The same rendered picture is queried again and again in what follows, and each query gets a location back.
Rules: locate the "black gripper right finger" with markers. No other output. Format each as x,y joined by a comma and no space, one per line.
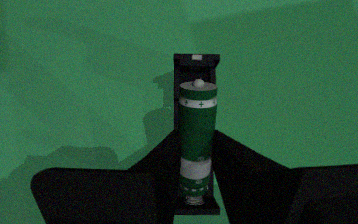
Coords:
258,190

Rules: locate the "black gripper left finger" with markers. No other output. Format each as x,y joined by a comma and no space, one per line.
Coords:
145,193

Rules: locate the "green and white battery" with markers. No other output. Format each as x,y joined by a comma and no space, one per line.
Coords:
196,123

